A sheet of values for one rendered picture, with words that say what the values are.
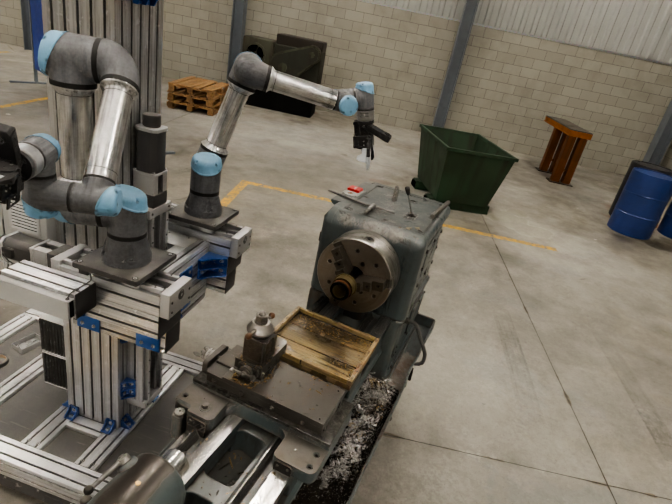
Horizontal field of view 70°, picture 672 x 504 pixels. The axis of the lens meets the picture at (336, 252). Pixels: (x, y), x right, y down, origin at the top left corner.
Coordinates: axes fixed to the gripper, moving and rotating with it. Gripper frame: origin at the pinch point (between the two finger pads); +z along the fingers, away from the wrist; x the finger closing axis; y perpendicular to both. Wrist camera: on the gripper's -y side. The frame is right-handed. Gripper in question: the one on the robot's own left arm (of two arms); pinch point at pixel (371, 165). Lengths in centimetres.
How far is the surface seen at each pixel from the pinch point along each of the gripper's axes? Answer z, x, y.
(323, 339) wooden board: 47, 66, 9
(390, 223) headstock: 17.3, 23.3, -11.3
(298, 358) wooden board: 43, 83, 14
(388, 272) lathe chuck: 26, 48, -13
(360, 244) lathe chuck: 16.8, 44.9, -2.3
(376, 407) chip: 82, 63, -10
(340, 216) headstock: 14.4, 24.7, 9.5
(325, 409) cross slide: 37, 109, -3
